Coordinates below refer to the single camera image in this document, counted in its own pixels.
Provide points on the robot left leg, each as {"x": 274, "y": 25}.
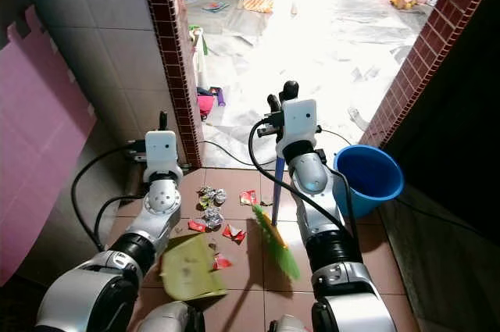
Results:
{"x": 172, "y": 320}

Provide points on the blue plastic bucket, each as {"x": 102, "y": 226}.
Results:
{"x": 367, "y": 176}

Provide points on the yellow-green dustpan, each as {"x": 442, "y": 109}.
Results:
{"x": 191, "y": 269}

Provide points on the colourful picture book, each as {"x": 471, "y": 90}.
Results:
{"x": 214, "y": 6}

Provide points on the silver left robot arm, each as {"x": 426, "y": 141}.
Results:
{"x": 94, "y": 293}

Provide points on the crumpled silver foil ball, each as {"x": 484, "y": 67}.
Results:
{"x": 212, "y": 219}
{"x": 212, "y": 195}

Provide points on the purple plastic object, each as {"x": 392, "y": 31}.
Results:
{"x": 218, "y": 96}

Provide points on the white plastic floor sheet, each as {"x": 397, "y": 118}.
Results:
{"x": 320, "y": 43}

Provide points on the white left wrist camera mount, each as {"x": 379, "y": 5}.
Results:
{"x": 161, "y": 154}

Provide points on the red crumpled wrapper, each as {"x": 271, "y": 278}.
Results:
{"x": 233, "y": 233}
{"x": 248, "y": 198}
{"x": 222, "y": 262}
{"x": 197, "y": 226}

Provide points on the white rack with green part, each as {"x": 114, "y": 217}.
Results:
{"x": 199, "y": 51}

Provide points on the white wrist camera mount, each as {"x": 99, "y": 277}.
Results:
{"x": 161, "y": 154}
{"x": 300, "y": 119}

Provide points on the pink plastic container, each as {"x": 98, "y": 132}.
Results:
{"x": 205, "y": 105}

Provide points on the white crumpled scrap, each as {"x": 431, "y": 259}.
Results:
{"x": 358, "y": 119}

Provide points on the robot right leg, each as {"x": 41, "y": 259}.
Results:
{"x": 289, "y": 324}

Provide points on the robot leg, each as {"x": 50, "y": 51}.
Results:
{"x": 172, "y": 320}
{"x": 289, "y": 324}

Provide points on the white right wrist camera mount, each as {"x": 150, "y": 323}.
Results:
{"x": 300, "y": 119}

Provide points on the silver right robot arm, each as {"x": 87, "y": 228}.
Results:
{"x": 348, "y": 277}

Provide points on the pink foam puzzle mat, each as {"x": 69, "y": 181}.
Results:
{"x": 39, "y": 144}

